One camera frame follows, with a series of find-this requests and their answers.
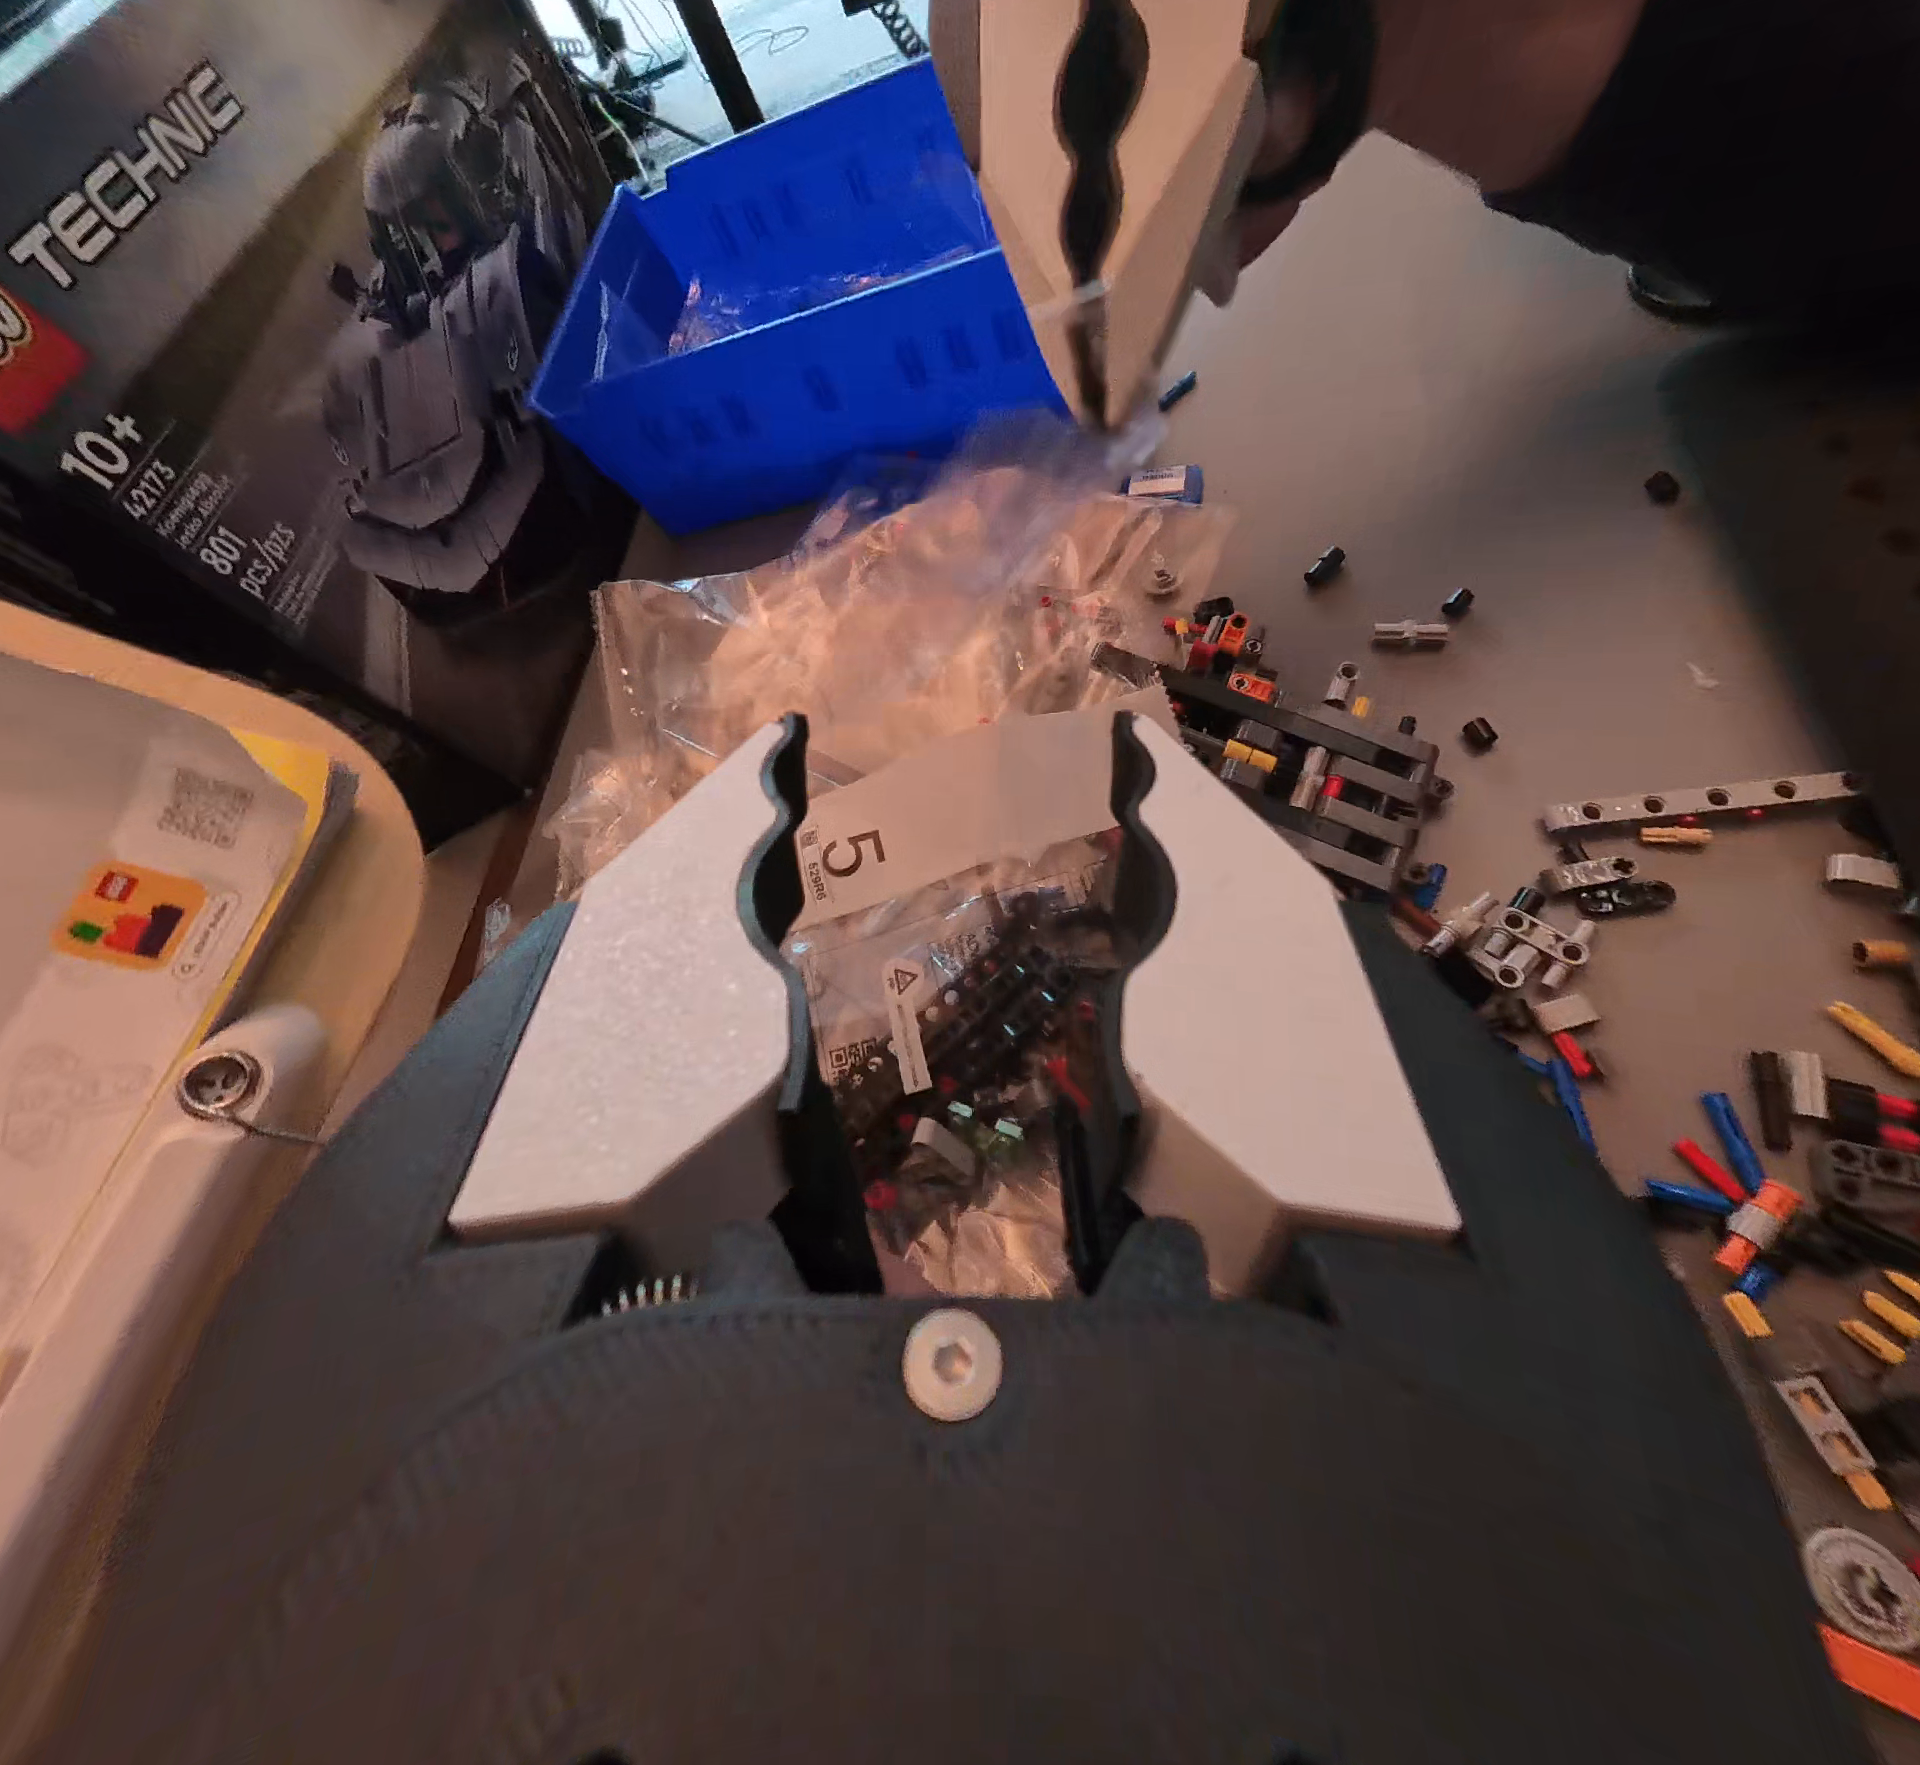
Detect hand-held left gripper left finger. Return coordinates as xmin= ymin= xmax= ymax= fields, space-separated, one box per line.
xmin=450 ymin=711 xmax=879 ymax=1293

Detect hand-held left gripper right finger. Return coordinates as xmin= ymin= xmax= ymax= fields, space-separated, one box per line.
xmin=1068 ymin=708 xmax=1460 ymax=1299

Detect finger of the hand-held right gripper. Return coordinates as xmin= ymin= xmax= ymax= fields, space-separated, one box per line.
xmin=1099 ymin=0 xmax=1354 ymax=432
xmin=975 ymin=0 xmax=1118 ymax=432

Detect pile of toy bricks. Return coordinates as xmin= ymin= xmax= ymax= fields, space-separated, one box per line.
xmin=1155 ymin=543 xmax=1920 ymax=1722

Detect person's right forearm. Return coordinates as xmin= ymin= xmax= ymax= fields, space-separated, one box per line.
xmin=1485 ymin=0 xmax=1920 ymax=342

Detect dark toy set box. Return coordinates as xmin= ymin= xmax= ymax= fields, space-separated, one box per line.
xmin=0 ymin=0 xmax=639 ymax=821

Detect dark grey chassis assembly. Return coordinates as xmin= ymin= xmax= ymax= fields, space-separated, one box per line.
xmin=1161 ymin=654 xmax=1449 ymax=897

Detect clear plastic bags in bin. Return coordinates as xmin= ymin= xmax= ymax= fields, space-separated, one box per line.
xmin=599 ymin=228 xmax=999 ymax=364

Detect blue plastic bin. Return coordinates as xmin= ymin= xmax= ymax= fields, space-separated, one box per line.
xmin=532 ymin=55 xmax=1073 ymax=536

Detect wooden and white book stand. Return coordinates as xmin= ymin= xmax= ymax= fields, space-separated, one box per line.
xmin=0 ymin=595 xmax=437 ymax=1692

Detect long grey holed beam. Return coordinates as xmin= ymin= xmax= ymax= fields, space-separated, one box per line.
xmin=1545 ymin=772 xmax=1861 ymax=837

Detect car building instruction booklet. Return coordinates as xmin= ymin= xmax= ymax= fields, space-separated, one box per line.
xmin=0 ymin=654 xmax=362 ymax=1347

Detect black holed frame brick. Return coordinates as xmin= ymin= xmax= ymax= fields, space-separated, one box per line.
xmin=839 ymin=894 xmax=1118 ymax=1152

